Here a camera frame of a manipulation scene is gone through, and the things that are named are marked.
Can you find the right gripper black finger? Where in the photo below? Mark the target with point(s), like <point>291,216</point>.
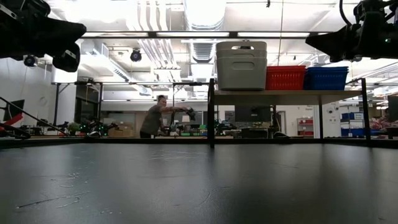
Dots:
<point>335,43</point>

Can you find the red slotted plastic basket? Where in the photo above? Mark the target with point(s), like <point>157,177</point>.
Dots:
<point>285,66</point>
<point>285,69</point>
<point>285,87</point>

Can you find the wooden shelf with black legs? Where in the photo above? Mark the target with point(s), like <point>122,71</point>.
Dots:
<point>280,96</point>

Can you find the person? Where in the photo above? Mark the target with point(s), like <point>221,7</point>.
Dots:
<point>379,123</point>
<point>152,121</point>

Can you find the blue slotted plastic basket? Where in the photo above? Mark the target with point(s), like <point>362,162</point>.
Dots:
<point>325,71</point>
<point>325,84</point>
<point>325,67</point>

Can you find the blue storage bins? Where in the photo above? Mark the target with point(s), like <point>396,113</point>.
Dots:
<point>351,132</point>

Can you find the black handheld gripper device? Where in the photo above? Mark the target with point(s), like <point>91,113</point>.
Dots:
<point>191,113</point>

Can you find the black round ceiling fixture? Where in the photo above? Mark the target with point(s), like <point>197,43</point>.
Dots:
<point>136,55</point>
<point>30,61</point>

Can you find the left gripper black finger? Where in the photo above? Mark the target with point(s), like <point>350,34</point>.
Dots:
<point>62,32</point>

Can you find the cardboard box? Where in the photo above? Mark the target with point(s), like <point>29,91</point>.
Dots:
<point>122,130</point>

